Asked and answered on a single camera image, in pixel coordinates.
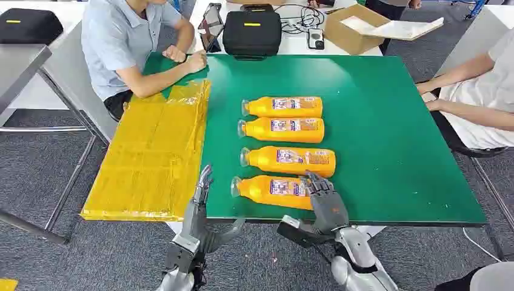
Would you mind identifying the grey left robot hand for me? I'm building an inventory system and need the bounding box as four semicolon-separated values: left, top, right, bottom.
181;164;245;255

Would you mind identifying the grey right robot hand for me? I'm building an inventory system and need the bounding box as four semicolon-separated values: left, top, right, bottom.
299;172;350;236

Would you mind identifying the orange drink bottle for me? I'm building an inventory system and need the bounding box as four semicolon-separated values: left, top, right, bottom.
239;146;336;178
241;96;324;119
237;117;325;144
230;175;322;211

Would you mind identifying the white table leg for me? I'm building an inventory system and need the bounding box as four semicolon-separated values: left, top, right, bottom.
355;226;386;238

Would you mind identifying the yellow plastic sheet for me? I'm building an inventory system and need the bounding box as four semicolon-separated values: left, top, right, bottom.
80;79;212;222

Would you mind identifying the green table mat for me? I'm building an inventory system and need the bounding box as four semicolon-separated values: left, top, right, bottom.
142;53;488;227

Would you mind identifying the black chair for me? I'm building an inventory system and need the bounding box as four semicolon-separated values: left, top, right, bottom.
429;110;511;158

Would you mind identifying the small black white device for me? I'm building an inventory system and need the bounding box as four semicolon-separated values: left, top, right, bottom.
307;28;325;50

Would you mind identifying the open cardboard box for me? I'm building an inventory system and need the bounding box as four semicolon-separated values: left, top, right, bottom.
323;4;392;56

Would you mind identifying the black case with yellow label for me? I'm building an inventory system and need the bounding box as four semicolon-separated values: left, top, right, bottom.
0;8;64;45
222;10;282;61

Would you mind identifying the seated person beside table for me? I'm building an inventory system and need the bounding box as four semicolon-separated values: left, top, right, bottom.
415;28;514;150

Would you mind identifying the tablet on stand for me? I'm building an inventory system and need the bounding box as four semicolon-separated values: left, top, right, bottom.
198;3;225;54

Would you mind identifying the seated person resting on table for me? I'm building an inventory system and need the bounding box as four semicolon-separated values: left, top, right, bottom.
81;0;209;121

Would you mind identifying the standing person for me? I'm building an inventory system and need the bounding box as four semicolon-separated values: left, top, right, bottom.
363;0;422;55

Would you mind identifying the small black case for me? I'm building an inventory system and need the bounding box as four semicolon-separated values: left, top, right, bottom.
241;3;275;13

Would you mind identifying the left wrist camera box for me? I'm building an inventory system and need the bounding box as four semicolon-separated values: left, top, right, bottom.
164;234;201;275

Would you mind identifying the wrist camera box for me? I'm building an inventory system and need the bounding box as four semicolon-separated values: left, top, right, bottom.
164;234;201;275
277;215;322;248

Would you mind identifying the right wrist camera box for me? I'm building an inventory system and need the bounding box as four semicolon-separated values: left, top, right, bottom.
277;215;322;248

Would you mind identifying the white floor cable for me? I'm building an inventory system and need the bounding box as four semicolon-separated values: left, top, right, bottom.
461;227;502;264

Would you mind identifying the black cable bundle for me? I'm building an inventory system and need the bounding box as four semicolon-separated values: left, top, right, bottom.
275;4;325;35

